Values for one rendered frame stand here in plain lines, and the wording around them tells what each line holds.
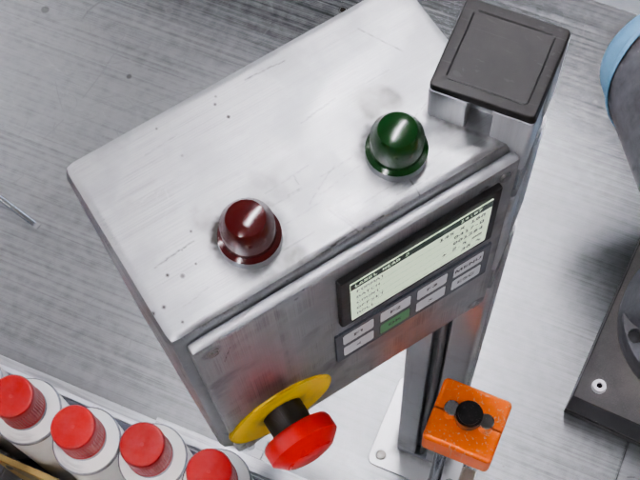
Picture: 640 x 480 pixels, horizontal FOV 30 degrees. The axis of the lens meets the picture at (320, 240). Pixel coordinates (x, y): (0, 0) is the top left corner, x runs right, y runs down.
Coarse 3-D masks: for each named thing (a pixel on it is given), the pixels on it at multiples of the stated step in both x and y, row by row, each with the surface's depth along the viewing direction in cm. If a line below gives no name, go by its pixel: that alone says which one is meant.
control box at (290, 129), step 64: (384, 0) 52; (256, 64) 51; (320, 64) 51; (384, 64) 51; (192, 128) 50; (256, 128) 50; (320, 128) 50; (448, 128) 49; (128, 192) 49; (192, 192) 49; (256, 192) 49; (320, 192) 49; (384, 192) 48; (448, 192) 49; (128, 256) 48; (192, 256) 48; (320, 256) 48; (192, 320) 47; (256, 320) 48; (320, 320) 52; (448, 320) 65; (192, 384) 52; (256, 384) 55; (320, 384) 60
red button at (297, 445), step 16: (272, 416) 60; (288, 416) 59; (304, 416) 60; (320, 416) 59; (272, 432) 60; (288, 432) 58; (304, 432) 58; (320, 432) 58; (272, 448) 59; (288, 448) 58; (304, 448) 58; (320, 448) 59; (272, 464) 59; (288, 464) 59; (304, 464) 60
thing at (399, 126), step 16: (400, 112) 47; (384, 128) 47; (400, 128) 47; (416, 128) 47; (368, 144) 49; (384, 144) 47; (400, 144) 47; (416, 144) 47; (368, 160) 48; (384, 160) 48; (400, 160) 47; (416, 160) 48; (384, 176) 48; (400, 176) 48
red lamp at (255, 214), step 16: (240, 208) 46; (256, 208) 46; (224, 224) 46; (240, 224) 46; (256, 224) 46; (272, 224) 46; (224, 240) 46; (240, 240) 46; (256, 240) 46; (272, 240) 47; (224, 256) 48; (240, 256) 47; (256, 256) 47; (272, 256) 47
